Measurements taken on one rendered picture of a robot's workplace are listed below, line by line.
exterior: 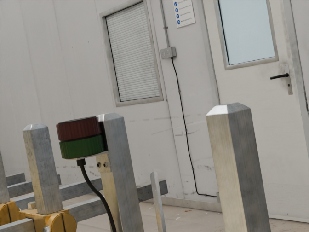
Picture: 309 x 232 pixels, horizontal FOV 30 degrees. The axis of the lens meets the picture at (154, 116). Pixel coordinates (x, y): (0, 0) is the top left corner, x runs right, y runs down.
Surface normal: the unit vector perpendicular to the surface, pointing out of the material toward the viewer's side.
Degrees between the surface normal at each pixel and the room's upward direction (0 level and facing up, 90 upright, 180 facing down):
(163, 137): 90
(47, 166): 90
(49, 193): 90
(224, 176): 90
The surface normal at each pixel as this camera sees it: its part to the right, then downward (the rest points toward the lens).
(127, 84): -0.82, 0.18
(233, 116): 0.58, -0.06
